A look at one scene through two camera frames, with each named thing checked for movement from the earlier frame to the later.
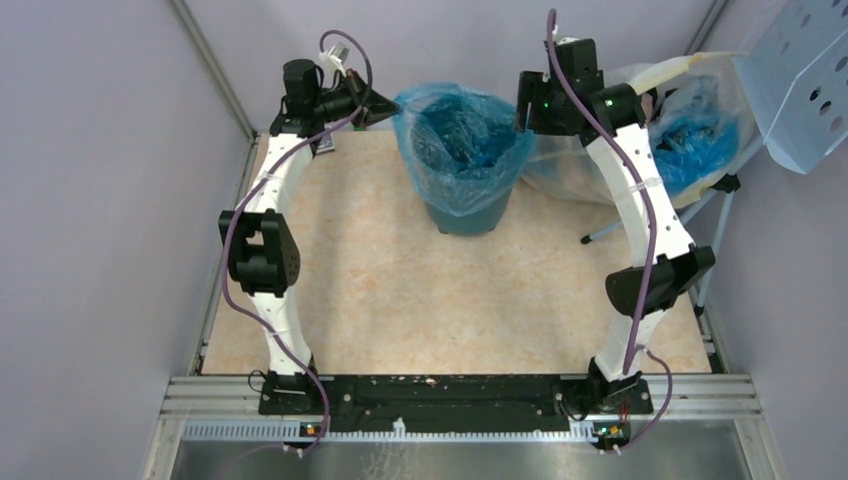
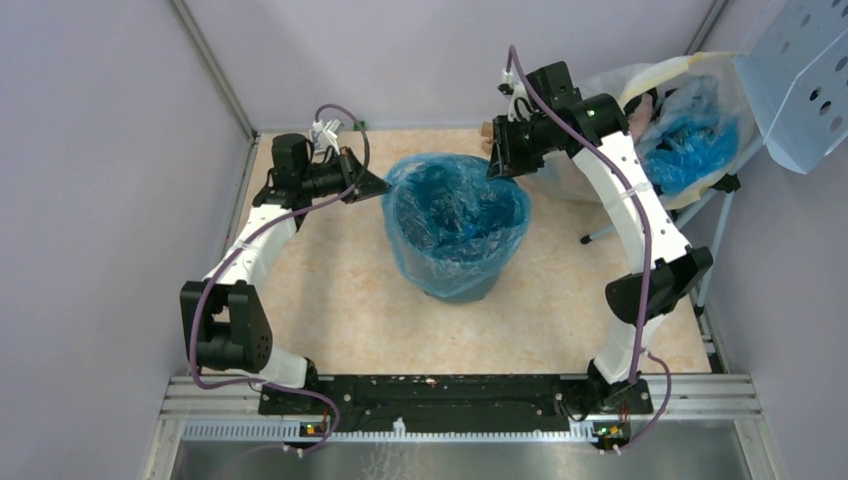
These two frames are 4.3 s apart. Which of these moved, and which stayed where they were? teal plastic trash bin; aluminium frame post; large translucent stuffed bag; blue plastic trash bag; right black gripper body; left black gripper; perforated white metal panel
Moved: blue plastic trash bag; teal plastic trash bin; left black gripper; right black gripper body
Stayed: large translucent stuffed bag; perforated white metal panel; aluminium frame post
